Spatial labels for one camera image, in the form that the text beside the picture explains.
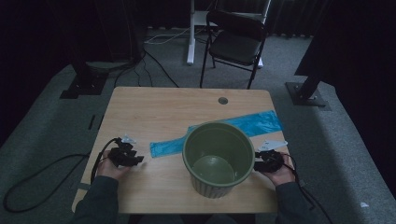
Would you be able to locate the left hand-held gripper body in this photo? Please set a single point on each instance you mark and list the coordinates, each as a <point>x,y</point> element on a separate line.
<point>123,155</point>

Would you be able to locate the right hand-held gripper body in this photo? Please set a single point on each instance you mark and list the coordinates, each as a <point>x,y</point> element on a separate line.
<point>272,161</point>

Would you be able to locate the blue plastic bag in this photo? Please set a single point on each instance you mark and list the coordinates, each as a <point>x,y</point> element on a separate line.
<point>261,123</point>

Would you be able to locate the green plastic bin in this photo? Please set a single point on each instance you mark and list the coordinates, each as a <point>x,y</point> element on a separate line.
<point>218,146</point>

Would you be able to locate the person's right hand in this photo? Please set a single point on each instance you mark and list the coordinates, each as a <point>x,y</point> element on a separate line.
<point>285,175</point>

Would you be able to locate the person's left hand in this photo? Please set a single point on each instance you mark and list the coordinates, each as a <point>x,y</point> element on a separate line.
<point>109,169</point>

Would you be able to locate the black floor tape strip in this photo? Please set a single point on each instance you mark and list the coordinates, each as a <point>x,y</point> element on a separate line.
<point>91,122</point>

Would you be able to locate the grey tape strip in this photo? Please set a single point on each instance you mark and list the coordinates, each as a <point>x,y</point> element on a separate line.
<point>84,186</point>

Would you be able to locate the black square stand base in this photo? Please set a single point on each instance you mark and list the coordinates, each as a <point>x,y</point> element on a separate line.
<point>84,88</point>

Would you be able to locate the grey round stand base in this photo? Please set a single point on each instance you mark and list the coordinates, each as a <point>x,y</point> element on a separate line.
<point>106,64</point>

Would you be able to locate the white paper scrap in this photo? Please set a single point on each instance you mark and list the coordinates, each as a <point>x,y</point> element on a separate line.
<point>364,205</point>

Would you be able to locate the black folding chair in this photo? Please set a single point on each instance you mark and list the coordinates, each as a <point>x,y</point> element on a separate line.
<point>236,46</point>

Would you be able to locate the black curtain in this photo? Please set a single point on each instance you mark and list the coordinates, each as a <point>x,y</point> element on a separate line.
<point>358,62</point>

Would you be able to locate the black stand base with post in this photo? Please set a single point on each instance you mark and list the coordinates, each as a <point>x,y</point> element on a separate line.
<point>306,99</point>

